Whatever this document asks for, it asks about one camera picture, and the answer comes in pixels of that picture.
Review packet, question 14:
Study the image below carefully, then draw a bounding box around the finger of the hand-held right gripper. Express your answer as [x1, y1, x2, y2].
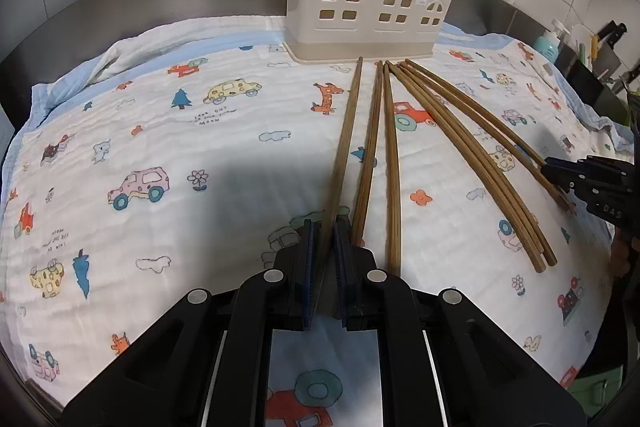
[559, 185, 640, 229]
[542, 155, 640, 186]

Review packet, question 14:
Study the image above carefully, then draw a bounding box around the white cartoon printed blanket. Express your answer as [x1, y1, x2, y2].
[0, 14, 636, 427]

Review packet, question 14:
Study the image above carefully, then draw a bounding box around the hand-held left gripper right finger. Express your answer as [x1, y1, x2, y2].
[332, 217, 586, 427]

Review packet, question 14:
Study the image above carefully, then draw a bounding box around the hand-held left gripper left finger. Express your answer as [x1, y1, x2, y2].
[60, 219, 323, 427]

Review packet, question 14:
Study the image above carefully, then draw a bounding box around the black knife holder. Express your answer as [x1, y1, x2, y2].
[555, 52, 631, 108]

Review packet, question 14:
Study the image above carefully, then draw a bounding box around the teal soap bottle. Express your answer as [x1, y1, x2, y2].
[532, 19, 571, 60]

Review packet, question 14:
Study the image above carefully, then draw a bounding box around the black handled knife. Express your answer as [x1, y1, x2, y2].
[597, 22, 628, 58]

